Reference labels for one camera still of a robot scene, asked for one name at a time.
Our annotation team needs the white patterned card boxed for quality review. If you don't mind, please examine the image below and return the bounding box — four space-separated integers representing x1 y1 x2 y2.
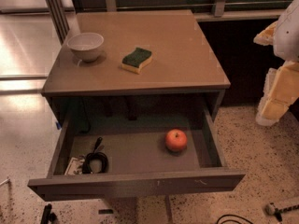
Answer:
64 157 84 175

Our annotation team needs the coiled black cable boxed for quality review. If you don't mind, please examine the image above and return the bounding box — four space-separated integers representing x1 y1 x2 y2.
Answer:
81 136 109 175

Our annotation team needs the white ceramic bowl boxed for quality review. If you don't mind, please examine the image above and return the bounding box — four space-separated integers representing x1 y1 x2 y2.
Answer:
67 33 104 62

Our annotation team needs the open grey top drawer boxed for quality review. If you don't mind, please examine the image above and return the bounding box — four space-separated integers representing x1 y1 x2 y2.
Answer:
28 105 245 201

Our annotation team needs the red apple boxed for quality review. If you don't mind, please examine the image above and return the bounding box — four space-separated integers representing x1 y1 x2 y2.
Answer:
165 129 188 152

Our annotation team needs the green yellow sponge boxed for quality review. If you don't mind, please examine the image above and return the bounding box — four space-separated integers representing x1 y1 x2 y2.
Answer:
121 48 152 74

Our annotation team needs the black floor cable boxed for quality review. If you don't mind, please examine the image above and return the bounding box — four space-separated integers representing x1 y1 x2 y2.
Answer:
216 214 254 224

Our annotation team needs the white power strip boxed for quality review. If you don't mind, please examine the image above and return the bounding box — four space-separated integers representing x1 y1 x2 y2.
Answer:
265 196 299 223

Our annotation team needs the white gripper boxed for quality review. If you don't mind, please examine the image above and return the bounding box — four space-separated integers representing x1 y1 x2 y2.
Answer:
253 0 299 126

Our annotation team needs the grey cabinet counter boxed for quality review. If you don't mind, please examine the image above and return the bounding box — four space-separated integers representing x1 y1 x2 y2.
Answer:
41 9 232 123

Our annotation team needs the black object on floor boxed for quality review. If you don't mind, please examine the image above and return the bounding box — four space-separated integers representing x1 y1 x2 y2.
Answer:
40 203 57 224

